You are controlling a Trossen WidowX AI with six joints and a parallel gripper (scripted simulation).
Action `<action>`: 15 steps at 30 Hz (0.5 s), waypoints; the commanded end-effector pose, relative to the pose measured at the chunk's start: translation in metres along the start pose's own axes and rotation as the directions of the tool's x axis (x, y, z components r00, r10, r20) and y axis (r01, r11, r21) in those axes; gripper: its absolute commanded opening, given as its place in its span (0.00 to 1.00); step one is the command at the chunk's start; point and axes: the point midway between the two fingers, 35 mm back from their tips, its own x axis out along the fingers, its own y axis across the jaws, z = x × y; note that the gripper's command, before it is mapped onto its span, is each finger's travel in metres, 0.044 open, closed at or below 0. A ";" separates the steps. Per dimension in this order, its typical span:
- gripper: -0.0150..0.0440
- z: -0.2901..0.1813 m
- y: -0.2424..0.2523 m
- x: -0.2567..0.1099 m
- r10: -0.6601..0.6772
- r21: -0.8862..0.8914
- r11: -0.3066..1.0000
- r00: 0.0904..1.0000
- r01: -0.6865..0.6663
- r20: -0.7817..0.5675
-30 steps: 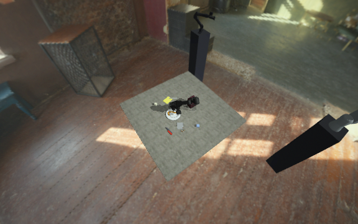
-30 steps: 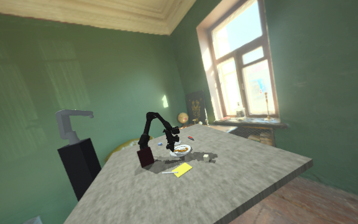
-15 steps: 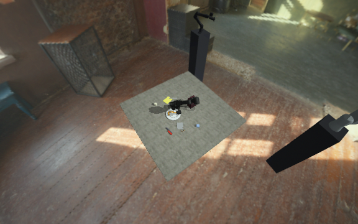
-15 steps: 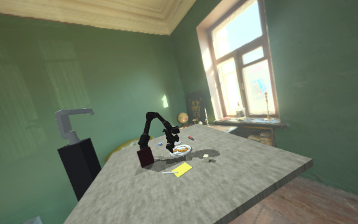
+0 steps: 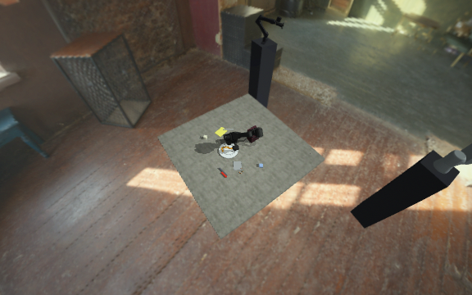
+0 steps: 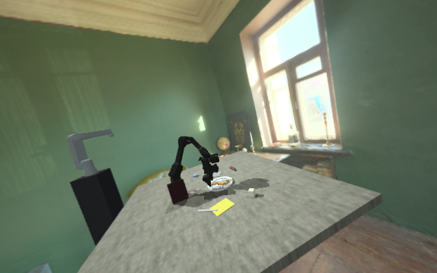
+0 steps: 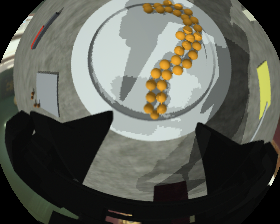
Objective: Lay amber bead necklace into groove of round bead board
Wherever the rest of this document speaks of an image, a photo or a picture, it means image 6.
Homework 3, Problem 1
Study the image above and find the small cream cube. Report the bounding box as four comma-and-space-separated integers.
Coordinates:
248, 188, 256, 197

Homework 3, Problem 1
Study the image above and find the yellow flat rectangular pad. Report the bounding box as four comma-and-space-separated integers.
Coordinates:
210, 198, 234, 217

